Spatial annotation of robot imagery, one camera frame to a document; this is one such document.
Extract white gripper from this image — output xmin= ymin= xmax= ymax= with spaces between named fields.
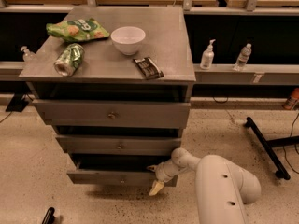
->
xmin=147 ymin=161 xmax=174 ymax=196

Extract grey bottom drawer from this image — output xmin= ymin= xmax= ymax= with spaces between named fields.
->
xmin=67 ymin=154 xmax=170 ymax=187

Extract grey drawer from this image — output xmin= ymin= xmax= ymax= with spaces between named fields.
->
xmin=56 ymin=135 xmax=181 ymax=156
xmin=34 ymin=99 xmax=190 ymax=129
xmin=67 ymin=154 xmax=170 ymax=187

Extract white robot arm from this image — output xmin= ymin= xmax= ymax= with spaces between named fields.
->
xmin=147 ymin=148 xmax=262 ymax=224

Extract grey middle drawer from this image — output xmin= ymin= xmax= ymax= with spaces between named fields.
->
xmin=56 ymin=135 xmax=181 ymax=156

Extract grey drawer cabinet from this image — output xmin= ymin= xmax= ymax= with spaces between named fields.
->
xmin=18 ymin=5 xmax=197 ymax=188

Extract grey top drawer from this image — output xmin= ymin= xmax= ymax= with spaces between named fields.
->
xmin=34 ymin=99 xmax=190 ymax=129

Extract black snack wrapper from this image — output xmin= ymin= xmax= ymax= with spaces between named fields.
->
xmin=133 ymin=57 xmax=164 ymax=79

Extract black object at floor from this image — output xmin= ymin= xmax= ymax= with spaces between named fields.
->
xmin=41 ymin=207 xmax=55 ymax=224

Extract black stand base legs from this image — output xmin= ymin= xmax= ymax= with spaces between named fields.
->
xmin=245 ymin=117 xmax=299 ymax=180

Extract white pump sanitizer bottle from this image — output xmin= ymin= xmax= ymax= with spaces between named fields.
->
xmin=200 ymin=39 xmax=215 ymax=70

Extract white bowl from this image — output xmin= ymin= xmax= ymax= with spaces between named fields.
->
xmin=110 ymin=26 xmax=146 ymax=55

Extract green soda can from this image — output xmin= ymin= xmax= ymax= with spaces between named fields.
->
xmin=54 ymin=43 xmax=85 ymax=77

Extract clear water bottle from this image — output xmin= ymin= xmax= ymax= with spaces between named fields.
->
xmin=234 ymin=43 xmax=251 ymax=71

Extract black floor box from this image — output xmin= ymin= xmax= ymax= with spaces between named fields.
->
xmin=6 ymin=93 xmax=29 ymax=112

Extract green chip bag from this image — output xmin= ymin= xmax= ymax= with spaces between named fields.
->
xmin=46 ymin=18 xmax=109 ymax=42

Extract small clear pump bottle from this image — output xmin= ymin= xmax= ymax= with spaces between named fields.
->
xmin=21 ymin=46 xmax=35 ymax=62

